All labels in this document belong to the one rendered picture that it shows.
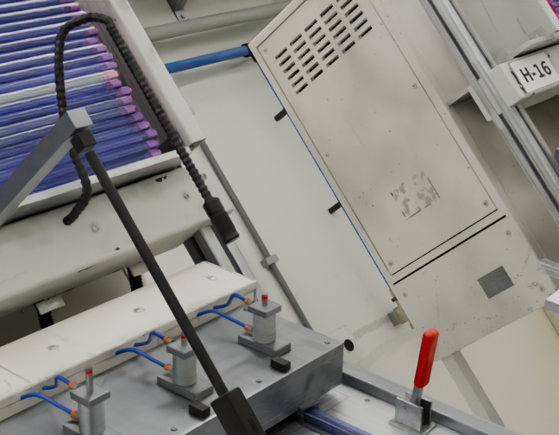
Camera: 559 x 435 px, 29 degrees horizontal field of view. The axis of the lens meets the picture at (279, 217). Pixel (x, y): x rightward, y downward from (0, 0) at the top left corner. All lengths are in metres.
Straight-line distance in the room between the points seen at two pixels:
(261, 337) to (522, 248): 0.90
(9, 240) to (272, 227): 2.35
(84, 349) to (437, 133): 1.03
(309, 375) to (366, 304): 2.45
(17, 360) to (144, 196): 0.25
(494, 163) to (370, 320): 1.63
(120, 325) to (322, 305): 2.32
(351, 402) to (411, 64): 0.94
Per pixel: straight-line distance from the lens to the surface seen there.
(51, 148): 0.80
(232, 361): 1.05
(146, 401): 0.99
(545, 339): 4.09
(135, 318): 1.10
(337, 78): 2.03
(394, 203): 2.01
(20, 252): 1.08
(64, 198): 1.11
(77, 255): 1.11
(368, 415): 1.09
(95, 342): 1.05
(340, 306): 3.42
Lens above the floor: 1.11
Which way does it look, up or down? 8 degrees up
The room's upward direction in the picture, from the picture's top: 30 degrees counter-clockwise
